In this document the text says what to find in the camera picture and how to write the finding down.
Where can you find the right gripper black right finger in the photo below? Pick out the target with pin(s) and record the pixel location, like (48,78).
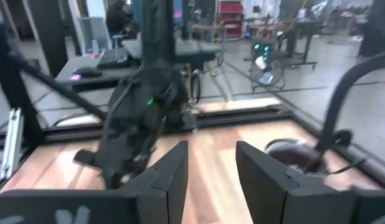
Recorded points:
(289,199)

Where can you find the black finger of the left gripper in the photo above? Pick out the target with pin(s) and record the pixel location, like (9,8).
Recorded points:
(85,158)

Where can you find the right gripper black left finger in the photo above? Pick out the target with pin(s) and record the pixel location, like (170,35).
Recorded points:
(142,202)

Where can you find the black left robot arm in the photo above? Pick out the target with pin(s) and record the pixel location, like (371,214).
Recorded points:
(142,105)

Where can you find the black computer mouse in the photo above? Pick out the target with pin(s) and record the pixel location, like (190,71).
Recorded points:
(86,72)

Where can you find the black computer keyboard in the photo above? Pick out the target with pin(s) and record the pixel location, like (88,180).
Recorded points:
(113,57)

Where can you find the grey desk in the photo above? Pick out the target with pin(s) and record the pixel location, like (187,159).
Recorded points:
(192,48)

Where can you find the person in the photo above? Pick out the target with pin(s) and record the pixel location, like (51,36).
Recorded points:
(117,17)

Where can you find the black work table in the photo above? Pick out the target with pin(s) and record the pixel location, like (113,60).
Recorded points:
(304,26)

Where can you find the red storage shelf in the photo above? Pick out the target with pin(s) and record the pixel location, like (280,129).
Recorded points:
(231,18)

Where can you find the black diagonal frame brace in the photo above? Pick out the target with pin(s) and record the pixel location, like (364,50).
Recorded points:
(61,90)

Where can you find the white aluminium bracket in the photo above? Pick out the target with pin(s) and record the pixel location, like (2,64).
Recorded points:
(12,143)

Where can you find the black table edge frame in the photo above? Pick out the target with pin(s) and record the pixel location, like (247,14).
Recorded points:
(242,116)

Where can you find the black frame post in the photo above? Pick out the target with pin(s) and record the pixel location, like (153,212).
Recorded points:
(15,93)

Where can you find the black frame column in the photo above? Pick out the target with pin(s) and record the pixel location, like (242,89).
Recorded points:
(158,31)

